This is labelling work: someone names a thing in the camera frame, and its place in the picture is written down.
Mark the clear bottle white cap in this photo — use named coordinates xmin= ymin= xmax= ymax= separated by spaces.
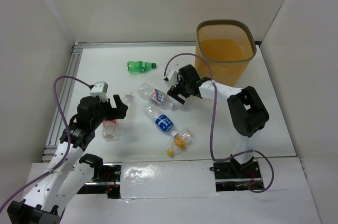
xmin=120 ymin=91 xmax=135 ymax=129

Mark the clear bottle red label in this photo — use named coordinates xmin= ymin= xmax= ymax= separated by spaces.
xmin=102 ymin=119 xmax=117 ymax=141

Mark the clear bottle orange white label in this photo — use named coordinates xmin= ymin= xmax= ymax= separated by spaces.
xmin=138 ymin=83 xmax=174 ymax=110

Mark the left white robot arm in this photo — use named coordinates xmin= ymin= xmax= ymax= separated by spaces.
xmin=7 ymin=94 xmax=128 ymax=223

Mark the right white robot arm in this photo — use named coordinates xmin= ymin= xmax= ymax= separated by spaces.
xmin=164 ymin=64 xmax=269 ymax=178

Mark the orange mesh waste bin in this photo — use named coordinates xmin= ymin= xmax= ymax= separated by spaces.
xmin=194 ymin=20 xmax=257 ymax=87

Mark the clear bottle blue label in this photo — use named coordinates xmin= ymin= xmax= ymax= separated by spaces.
xmin=144 ymin=103 xmax=178 ymax=138

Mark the green plastic bottle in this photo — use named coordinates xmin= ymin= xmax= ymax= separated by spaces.
xmin=127 ymin=61 xmax=157 ymax=74

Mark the clear bottle yellow cap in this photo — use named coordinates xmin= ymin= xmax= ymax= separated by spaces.
xmin=166 ymin=128 xmax=194 ymax=158

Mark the white tape sheet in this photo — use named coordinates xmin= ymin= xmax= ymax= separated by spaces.
xmin=120 ymin=160 xmax=217 ymax=199

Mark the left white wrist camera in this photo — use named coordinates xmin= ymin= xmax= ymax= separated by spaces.
xmin=89 ymin=81 xmax=108 ymax=97

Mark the aluminium frame rail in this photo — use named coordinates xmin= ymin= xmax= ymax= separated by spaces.
xmin=41 ymin=41 xmax=195 ymax=163

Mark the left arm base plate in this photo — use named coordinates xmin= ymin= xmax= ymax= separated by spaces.
xmin=77 ymin=163 xmax=122 ymax=199

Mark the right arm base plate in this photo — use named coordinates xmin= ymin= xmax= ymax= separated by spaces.
xmin=209 ymin=160 xmax=265 ymax=192

